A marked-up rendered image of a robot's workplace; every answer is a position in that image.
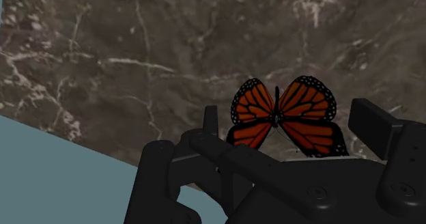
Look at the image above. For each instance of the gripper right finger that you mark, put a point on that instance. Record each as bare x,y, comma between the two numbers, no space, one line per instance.
396,143

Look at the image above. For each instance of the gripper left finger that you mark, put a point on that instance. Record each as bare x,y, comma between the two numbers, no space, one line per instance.
206,150

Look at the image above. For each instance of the orange black butterfly figure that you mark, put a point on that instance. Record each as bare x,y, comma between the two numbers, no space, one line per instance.
286,115

